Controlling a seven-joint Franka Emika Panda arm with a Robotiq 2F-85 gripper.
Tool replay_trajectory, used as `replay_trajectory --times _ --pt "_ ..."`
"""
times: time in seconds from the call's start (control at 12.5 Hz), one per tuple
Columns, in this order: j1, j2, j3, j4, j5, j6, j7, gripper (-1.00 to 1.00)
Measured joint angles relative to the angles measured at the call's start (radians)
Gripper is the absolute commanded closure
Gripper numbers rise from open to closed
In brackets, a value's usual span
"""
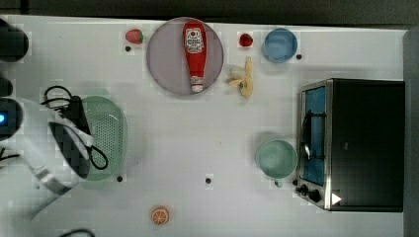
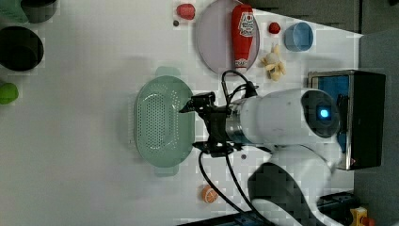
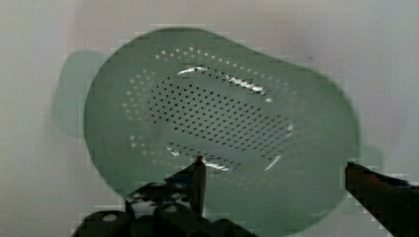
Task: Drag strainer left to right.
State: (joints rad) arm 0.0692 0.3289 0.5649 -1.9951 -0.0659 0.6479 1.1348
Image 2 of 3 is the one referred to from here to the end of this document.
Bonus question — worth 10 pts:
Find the red ketchup bottle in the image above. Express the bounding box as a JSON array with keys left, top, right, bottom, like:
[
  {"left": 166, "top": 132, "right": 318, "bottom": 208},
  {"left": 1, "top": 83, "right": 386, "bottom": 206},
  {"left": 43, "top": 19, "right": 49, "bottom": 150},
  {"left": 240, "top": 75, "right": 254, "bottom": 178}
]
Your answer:
[{"left": 231, "top": 4, "right": 255, "bottom": 73}]

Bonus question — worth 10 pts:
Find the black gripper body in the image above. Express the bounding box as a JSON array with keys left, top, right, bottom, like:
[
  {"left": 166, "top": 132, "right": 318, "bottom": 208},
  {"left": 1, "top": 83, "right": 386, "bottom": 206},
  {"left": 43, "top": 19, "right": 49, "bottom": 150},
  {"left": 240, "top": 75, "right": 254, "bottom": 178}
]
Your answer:
[{"left": 200, "top": 105, "right": 231, "bottom": 145}]

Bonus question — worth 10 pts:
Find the light blue cup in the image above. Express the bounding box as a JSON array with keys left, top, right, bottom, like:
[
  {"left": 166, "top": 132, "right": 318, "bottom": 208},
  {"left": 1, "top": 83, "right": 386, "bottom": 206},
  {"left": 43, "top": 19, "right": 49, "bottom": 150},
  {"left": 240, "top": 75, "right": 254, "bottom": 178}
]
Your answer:
[{"left": 283, "top": 22, "right": 313, "bottom": 52}]

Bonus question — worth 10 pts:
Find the orange slice toy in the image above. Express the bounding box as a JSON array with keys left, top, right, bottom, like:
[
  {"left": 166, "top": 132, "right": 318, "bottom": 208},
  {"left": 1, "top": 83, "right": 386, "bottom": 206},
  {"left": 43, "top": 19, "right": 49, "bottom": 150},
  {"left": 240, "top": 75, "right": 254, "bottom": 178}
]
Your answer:
[{"left": 201, "top": 185, "right": 218, "bottom": 203}]

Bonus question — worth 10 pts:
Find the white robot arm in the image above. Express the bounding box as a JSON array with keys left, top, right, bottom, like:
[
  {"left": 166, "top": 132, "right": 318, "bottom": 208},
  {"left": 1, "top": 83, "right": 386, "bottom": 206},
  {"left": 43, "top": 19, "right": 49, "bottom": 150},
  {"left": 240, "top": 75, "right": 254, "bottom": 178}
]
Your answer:
[{"left": 181, "top": 89, "right": 343, "bottom": 226}]

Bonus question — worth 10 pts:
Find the red toy strawberry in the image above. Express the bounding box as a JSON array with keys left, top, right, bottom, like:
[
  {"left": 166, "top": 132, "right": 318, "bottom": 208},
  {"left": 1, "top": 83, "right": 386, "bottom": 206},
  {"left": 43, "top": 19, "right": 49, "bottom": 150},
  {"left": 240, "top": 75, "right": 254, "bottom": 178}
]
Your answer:
[{"left": 268, "top": 22, "right": 280, "bottom": 34}]

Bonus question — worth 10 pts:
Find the black bowl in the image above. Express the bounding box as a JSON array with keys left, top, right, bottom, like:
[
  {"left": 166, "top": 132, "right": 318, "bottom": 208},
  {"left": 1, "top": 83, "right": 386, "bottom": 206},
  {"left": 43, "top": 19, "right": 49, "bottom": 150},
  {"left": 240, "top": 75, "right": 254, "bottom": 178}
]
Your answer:
[{"left": 0, "top": 26, "right": 44, "bottom": 72}]

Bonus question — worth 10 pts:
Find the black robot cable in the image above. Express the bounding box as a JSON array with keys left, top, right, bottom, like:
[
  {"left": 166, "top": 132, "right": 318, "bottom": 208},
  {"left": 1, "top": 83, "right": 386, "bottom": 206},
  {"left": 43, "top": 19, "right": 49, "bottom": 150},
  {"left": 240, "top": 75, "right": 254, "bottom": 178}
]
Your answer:
[{"left": 197, "top": 150, "right": 277, "bottom": 226}]

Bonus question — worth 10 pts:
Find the peeled toy banana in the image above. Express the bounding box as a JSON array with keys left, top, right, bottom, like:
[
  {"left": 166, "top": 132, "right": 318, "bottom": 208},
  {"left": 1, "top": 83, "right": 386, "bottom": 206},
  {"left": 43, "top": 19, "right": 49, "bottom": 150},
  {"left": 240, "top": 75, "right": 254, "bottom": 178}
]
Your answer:
[{"left": 261, "top": 44, "right": 286, "bottom": 81}]

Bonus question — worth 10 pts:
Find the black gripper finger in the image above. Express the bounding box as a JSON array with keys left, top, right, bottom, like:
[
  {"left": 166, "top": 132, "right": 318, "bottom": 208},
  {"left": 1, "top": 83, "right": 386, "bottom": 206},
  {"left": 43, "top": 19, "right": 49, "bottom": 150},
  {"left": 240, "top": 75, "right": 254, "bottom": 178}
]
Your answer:
[
  {"left": 193, "top": 141, "right": 242, "bottom": 158},
  {"left": 180, "top": 91, "right": 215, "bottom": 113}
]

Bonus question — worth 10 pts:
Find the mint green strainer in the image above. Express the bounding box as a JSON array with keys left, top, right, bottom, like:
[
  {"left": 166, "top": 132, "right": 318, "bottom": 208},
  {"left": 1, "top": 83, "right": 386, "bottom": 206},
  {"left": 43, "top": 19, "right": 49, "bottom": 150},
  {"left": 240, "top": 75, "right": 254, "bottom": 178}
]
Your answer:
[{"left": 134, "top": 66, "right": 195, "bottom": 177}]

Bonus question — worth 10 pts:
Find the mint green cup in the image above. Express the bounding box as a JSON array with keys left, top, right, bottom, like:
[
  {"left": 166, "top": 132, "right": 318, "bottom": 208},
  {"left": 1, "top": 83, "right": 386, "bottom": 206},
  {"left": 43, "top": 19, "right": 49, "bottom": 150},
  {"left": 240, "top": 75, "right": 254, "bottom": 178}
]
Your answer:
[{"left": 0, "top": 0, "right": 28, "bottom": 23}]

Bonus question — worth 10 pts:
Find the yellow emergency stop box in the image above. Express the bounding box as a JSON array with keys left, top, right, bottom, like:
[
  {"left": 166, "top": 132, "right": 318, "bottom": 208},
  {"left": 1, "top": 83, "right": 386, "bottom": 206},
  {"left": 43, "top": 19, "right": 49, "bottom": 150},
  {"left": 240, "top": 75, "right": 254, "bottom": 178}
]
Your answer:
[{"left": 350, "top": 207, "right": 375, "bottom": 226}]

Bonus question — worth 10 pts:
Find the green toy fruit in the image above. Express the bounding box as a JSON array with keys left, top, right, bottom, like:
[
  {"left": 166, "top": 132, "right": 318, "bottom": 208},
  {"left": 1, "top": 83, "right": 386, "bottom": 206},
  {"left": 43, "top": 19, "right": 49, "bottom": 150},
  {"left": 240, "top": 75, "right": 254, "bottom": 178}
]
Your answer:
[{"left": 0, "top": 83, "right": 19, "bottom": 105}]

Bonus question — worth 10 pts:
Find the dark grey cup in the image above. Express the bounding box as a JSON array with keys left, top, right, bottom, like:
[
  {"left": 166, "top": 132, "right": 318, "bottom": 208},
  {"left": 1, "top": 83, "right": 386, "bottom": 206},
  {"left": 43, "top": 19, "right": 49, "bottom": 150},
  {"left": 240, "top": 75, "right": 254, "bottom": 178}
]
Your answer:
[{"left": 21, "top": 0, "right": 58, "bottom": 24}]

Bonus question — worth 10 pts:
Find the lilac round plate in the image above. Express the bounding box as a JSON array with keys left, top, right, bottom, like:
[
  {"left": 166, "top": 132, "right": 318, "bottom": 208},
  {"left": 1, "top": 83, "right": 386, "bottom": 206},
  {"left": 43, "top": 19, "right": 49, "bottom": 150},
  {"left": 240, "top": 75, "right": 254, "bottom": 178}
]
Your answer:
[{"left": 196, "top": 0, "right": 260, "bottom": 73}]

